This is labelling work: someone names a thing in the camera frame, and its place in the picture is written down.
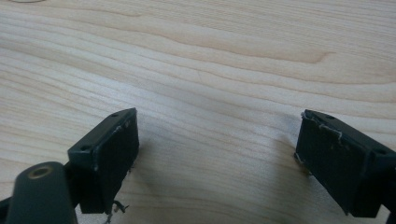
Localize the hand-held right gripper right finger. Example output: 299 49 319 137
294 108 396 218

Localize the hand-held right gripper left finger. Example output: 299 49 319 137
66 107 140 216

